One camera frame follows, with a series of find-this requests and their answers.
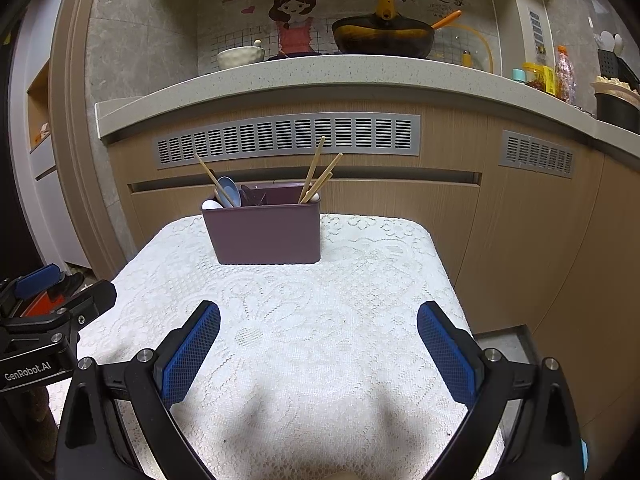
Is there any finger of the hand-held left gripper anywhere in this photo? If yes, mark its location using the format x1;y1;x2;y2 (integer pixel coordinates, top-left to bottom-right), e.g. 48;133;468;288
30;280;117;346
0;264;66;318

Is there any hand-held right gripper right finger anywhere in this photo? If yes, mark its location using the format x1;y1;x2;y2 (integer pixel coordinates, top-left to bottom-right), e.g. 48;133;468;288
416;301;587;480

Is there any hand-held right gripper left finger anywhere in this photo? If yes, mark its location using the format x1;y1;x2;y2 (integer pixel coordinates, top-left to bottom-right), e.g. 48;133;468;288
54;300;222;480

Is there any purple plastic utensil holder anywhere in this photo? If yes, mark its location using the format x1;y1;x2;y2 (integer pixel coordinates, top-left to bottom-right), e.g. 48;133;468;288
201;183;322;266

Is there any blue plastic spoon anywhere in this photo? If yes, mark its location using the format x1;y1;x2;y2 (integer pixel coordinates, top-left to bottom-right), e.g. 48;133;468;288
215;176;242;208

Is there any wooden chopstick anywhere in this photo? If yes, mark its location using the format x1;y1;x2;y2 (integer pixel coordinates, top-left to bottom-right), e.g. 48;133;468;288
310;172;333;201
194;152;223;206
299;136;326;204
305;153;344;203

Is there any person's left forearm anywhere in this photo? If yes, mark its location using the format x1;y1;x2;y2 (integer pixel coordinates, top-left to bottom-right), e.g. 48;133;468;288
30;385;58;466

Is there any grey shelf unit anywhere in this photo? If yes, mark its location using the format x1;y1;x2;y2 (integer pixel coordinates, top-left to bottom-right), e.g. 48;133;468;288
10;55;66;271

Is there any white lace tablecloth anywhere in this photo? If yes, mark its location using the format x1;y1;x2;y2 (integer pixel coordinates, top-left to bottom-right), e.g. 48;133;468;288
75;213;506;480

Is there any wooden kitchen cabinet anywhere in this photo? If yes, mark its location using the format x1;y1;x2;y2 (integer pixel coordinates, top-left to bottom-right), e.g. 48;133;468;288
107;100;640;356

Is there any short grey vent grille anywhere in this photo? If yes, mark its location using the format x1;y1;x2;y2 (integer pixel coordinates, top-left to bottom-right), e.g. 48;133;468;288
499;130;576;178

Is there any long grey vent grille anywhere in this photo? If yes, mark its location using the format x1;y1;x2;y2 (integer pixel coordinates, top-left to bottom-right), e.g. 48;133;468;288
156;115;422;171

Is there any white stone mortar bowl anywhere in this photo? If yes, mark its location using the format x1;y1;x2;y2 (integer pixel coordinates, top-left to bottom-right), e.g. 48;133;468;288
216;39;264;71

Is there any yellow lid sauce jar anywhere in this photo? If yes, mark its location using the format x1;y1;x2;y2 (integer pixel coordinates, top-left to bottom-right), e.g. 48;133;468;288
522;62;556;96

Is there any speckled stone countertop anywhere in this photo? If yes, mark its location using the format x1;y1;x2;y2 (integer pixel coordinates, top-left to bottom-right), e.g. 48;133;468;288
94;54;640;148

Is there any black bucket with beige rim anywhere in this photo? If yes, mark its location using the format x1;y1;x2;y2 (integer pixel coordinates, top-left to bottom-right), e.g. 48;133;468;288
592;76;640;135

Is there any orange cap clear bottle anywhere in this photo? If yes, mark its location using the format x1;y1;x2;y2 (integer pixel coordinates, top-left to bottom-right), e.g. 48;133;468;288
555;45;576;105

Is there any black utensil rack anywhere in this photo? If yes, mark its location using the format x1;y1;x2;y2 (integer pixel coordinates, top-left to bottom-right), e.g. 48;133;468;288
595;30;640;86

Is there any yellow gas hose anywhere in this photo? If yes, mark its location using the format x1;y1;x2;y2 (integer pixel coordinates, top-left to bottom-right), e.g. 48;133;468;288
440;24;496;73

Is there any orange handled utensil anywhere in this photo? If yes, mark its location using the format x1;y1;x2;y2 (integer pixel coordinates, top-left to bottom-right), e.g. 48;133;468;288
431;10;463;31

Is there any cartoon wall sticker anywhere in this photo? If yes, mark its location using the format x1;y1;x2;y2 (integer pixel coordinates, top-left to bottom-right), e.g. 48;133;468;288
267;0;321;58

